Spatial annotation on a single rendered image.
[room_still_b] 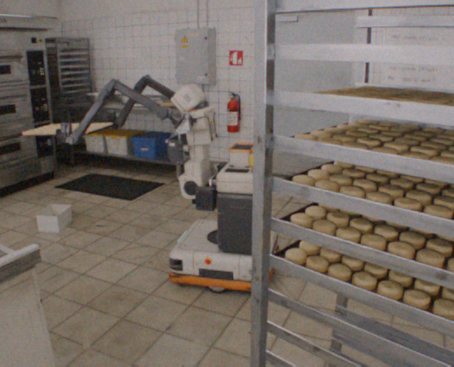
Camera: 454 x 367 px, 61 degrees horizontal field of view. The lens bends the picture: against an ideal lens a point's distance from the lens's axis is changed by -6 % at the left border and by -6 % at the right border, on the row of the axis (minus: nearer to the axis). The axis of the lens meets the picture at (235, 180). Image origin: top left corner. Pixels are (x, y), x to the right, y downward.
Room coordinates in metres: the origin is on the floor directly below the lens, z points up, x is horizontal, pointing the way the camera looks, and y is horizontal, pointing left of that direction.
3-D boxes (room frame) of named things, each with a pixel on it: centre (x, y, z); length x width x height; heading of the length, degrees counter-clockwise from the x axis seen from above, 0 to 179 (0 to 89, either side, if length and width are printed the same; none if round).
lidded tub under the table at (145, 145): (5.39, 1.12, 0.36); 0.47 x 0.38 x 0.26; 158
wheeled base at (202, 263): (2.63, 0.06, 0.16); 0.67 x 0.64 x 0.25; 77
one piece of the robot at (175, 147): (2.70, 0.35, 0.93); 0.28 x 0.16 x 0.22; 167
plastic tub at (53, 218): (3.44, 1.68, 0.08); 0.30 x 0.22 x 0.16; 177
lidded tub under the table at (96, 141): (5.73, 1.90, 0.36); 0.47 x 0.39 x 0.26; 154
